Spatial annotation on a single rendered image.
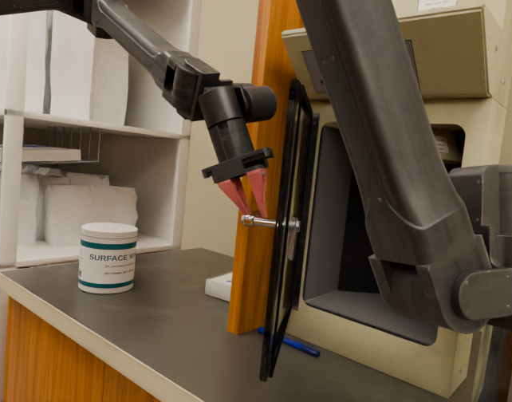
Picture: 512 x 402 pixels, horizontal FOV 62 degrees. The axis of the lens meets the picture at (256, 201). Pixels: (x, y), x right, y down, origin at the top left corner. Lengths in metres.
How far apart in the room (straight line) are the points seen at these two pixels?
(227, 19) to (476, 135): 1.17
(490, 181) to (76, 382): 0.88
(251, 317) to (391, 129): 0.65
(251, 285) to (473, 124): 0.49
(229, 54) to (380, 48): 1.36
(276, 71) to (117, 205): 1.04
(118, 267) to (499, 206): 0.85
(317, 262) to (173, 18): 1.33
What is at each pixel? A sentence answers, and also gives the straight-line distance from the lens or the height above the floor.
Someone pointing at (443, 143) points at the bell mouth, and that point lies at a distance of 0.80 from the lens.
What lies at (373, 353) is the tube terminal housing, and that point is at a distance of 0.83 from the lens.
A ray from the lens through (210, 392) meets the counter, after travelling 0.69.
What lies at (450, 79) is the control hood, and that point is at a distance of 0.71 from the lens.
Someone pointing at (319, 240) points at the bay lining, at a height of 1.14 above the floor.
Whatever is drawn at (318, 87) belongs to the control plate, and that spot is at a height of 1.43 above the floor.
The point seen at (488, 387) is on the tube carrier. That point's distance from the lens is 0.66.
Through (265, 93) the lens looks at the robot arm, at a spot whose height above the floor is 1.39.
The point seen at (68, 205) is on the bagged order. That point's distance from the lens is 1.64.
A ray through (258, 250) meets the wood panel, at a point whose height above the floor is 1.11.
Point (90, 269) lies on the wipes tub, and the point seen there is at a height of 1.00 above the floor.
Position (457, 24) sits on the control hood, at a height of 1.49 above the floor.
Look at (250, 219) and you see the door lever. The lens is 0.59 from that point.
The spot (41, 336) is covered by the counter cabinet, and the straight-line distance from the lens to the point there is 1.15.
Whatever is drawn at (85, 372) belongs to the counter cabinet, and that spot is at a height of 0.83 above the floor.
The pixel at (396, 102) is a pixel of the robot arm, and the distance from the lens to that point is 0.32.
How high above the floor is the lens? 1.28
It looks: 5 degrees down
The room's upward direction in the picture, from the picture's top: 6 degrees clockwise
